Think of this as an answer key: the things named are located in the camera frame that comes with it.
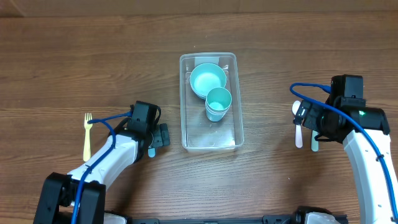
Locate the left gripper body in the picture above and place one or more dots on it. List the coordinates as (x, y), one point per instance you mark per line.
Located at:
(161, 135)

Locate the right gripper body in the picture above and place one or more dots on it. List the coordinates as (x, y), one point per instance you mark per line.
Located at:
(318, 119)

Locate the light blue plastic fork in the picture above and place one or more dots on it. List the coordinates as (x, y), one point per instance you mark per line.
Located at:
(151, 152)

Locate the green plastic cup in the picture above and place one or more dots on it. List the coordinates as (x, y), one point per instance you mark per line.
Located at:
(217, 103)

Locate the yellow plastic fork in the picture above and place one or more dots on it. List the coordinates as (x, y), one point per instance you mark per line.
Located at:
(87, 142)

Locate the light blue bowl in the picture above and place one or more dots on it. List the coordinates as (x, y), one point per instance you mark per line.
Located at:
(206, 77)

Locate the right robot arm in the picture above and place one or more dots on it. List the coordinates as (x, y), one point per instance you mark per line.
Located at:
(364, 134)

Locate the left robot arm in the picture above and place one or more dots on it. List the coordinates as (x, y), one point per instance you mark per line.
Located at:
(79, 196)

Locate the clear plastic container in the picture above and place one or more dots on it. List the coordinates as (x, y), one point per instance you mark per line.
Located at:
(199, 134)

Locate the pink plastic spoon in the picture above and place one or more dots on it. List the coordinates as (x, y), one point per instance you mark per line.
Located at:
(298, 129)

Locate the green plastic fork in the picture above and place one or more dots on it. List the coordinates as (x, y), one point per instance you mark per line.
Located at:
(314, 143)

